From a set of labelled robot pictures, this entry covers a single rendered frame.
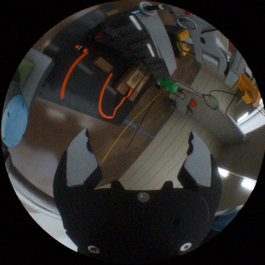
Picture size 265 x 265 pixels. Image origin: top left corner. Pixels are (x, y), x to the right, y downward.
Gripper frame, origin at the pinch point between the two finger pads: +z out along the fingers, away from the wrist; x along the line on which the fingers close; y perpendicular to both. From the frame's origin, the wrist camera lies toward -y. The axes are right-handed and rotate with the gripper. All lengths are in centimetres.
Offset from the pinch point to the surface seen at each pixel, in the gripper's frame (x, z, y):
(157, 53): 21, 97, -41
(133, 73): -8, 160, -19
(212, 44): 57, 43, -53
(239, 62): 74, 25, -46
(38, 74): -49, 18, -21
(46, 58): -45, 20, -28
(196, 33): 44, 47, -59
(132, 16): -5, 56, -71
